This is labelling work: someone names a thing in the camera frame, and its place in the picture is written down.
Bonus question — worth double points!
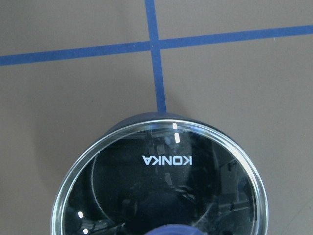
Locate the glass pot lid blue knob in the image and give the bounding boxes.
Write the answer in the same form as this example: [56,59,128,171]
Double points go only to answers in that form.
[50,118,268,235]

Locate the dark blue saucepan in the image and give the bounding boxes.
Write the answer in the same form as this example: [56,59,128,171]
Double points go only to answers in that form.
[99,111,235,152]

